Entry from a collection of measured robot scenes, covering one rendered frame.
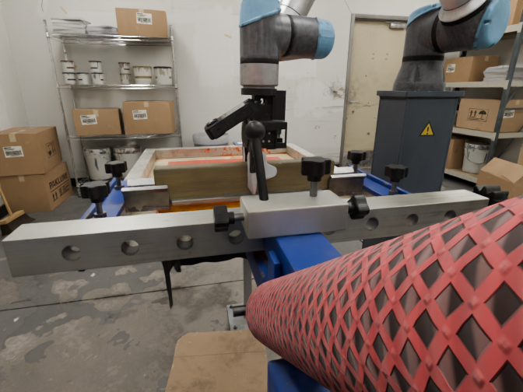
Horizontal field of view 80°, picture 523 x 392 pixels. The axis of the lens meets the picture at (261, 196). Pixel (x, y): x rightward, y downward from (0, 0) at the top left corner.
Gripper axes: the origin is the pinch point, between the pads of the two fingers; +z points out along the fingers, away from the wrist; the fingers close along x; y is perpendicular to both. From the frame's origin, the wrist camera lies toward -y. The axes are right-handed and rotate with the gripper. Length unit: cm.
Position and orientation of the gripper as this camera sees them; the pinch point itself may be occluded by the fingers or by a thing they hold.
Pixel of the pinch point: (248, 186)
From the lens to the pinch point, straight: 67.9
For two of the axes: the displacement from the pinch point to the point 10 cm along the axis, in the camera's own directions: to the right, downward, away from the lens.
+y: 9.8, -0.6, 2.1
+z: -0.1, 9.5, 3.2
